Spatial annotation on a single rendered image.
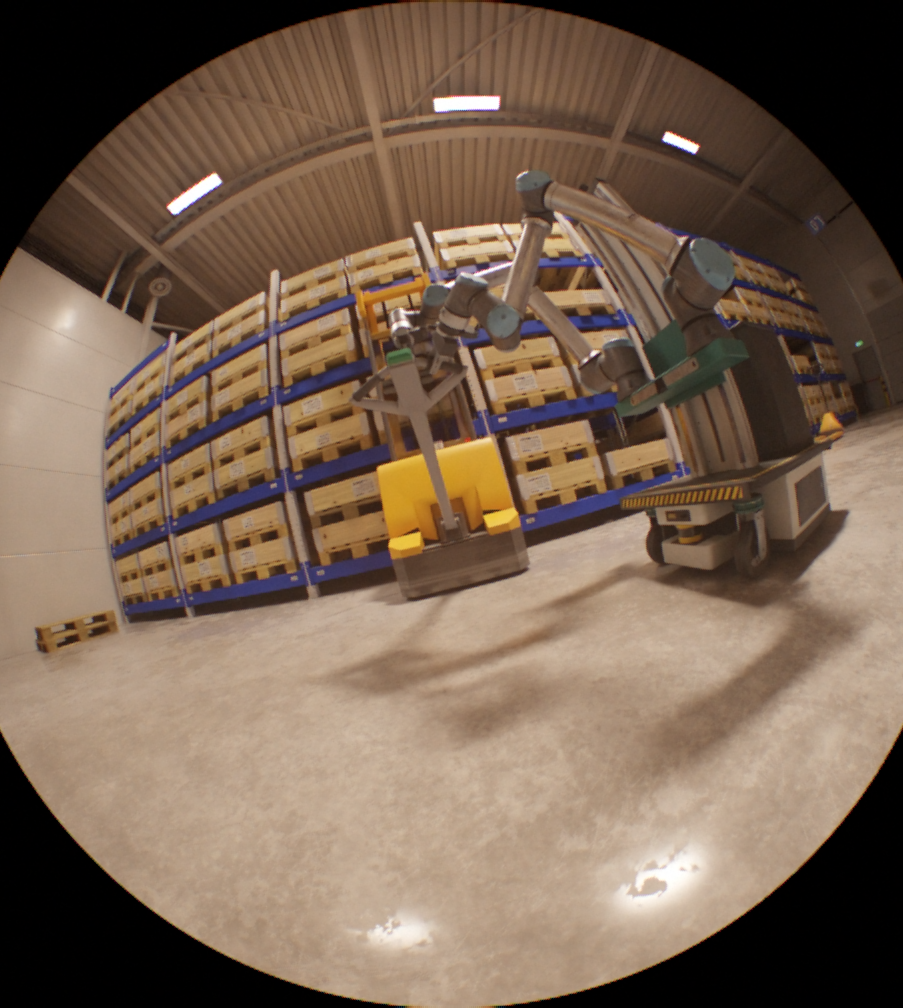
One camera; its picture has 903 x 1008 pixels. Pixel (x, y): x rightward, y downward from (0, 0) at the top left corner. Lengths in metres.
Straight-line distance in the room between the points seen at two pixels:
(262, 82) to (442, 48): 3.05
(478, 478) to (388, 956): 2.02
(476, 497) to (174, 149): 8.25
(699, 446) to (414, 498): 1.60
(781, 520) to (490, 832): 1.09
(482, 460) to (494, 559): 0.65
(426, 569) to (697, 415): 1.58
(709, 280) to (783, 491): 0.64
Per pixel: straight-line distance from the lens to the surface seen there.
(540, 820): 0.51
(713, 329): 1.10
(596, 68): 8.80
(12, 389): 6.42
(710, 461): 1.44
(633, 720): 0.63
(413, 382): 1.10
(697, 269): 1.00
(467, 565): 1.78
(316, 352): 3.34
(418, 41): 7.50
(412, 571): 1.81
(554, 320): 1.59
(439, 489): 1.49
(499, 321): 0.84
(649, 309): 1.59
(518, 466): 2.67
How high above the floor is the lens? 0.43
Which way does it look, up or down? 2 degrees up
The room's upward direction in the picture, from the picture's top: 15 degrees counter-clockwise
